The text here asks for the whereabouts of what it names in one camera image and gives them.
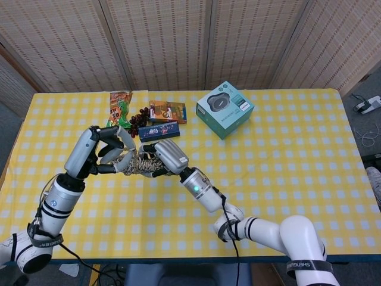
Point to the grey black right robot hand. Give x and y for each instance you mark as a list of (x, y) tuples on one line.
[(172, 156)]

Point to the grey black left robot hand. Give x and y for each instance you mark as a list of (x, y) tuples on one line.
[(81, 155)]

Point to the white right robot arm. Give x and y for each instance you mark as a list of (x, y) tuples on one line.
[(268, 232)]

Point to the dark blue long box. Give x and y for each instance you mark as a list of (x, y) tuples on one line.
[(159, 131)]

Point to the orange colourful printed box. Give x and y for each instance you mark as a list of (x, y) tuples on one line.
[(168, 111)]

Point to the dark red grape bunch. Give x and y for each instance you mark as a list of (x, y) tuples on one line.
[(137, 119)]

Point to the green orange snack bag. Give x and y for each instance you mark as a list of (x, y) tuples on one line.
[(117, 110)]

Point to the yellow white checked tablecloth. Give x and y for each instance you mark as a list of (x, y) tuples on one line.
[(178, 214)]

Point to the teal speaker product box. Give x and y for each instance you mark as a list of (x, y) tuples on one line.
[(226, 110)]

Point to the woven folding screen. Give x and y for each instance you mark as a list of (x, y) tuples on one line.
[(166, 44)]

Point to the white paper scrap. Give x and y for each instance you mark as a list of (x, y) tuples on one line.
[(70, 269)]

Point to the blue chair seat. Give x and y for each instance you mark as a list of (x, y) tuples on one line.
[(184, 274)]

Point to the white power strip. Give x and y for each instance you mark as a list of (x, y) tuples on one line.
[(370, 104)]

